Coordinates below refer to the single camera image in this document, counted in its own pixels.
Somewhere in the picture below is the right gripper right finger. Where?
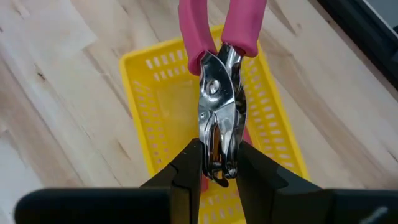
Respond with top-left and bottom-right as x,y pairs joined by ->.
235,140 -> 398,224

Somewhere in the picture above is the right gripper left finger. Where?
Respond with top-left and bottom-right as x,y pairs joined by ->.
14,138 -> 203,224

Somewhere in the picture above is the pink-handled chrome hole punch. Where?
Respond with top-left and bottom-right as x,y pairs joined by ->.
177,0 -> 268,188
200,126 -> 253,191

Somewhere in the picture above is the yellow perforated plastic basket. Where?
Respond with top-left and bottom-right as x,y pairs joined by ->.
119,24 -> 310,224

